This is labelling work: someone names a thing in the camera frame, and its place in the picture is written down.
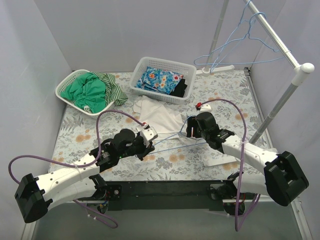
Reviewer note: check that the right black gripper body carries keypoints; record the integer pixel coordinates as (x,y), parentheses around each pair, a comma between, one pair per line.
(191,128)

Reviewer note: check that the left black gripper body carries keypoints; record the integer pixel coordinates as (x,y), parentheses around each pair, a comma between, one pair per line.
(146,149)

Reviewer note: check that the blue wire hanger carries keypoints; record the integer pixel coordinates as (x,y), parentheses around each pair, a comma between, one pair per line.
(178,140)
(250,37)
(203,60)

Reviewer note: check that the white tank top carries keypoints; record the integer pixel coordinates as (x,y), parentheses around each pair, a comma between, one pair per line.
(164,120)

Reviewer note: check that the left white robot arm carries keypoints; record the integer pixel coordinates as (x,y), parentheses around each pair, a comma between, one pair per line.
(36,195)

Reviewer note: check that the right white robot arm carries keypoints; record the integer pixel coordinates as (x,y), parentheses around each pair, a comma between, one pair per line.
(283,179)

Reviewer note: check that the floral table mat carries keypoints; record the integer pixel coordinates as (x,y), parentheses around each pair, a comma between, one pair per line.
(232,106)

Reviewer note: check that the black cloth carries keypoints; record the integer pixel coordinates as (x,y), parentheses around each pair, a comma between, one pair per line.
(179,90)

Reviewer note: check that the green striped garment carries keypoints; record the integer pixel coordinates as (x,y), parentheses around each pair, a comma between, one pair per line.
(113,92)

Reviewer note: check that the white rectangular basket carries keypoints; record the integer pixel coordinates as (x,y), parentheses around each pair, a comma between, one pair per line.
(189,72)

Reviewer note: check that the blue floral cloth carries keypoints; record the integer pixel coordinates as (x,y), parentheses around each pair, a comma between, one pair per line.
(159,80)

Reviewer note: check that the green shirt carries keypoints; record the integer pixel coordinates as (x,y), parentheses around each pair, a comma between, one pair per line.
(87,92)

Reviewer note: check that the white oval laundry basket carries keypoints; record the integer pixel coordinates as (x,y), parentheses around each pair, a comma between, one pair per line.
(66,82)

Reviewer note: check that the silver clothes rack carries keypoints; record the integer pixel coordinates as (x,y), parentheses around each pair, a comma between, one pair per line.
(296,128)

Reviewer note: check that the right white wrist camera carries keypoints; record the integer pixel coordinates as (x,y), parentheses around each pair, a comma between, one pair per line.
(201,107)

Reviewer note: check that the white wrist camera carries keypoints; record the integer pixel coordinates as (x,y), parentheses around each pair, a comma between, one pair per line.
(201,107)
(147,132)

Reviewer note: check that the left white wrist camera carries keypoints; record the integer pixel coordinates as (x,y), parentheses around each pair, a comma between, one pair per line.
(147,132)

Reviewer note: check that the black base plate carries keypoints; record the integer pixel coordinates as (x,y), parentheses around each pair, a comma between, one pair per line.
(212,195)

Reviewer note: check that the aluminium frame rail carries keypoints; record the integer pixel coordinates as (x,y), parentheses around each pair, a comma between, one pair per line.
(268,221)

